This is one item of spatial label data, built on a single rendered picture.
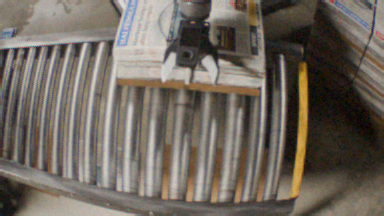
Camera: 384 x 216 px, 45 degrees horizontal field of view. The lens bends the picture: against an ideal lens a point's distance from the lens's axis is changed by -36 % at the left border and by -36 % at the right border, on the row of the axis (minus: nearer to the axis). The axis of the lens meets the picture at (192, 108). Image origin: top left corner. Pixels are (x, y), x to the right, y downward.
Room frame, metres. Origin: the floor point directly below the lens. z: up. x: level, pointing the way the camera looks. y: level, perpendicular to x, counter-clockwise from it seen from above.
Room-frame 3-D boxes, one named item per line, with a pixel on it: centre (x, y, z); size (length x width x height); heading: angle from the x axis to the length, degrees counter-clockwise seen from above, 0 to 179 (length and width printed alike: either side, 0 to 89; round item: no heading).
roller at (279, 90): (0.58, -0.24, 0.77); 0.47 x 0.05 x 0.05; 178
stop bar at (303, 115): (0.56, -0.32, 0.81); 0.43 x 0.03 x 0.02; 178
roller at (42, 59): (0.61, 0.54, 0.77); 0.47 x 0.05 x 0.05; 178
